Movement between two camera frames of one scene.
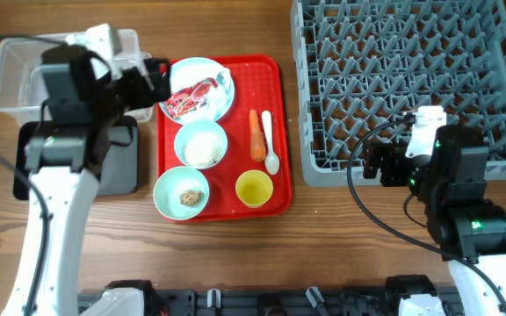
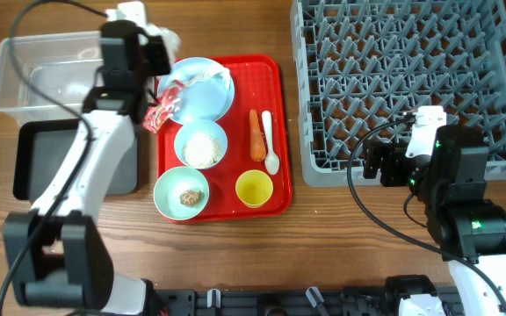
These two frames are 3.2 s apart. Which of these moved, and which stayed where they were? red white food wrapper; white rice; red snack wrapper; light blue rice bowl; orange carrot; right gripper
Moved: red white food wrapper; red snack wrapper
Stayed: orange carrot; right gripper; white rice; light blue rice bowl
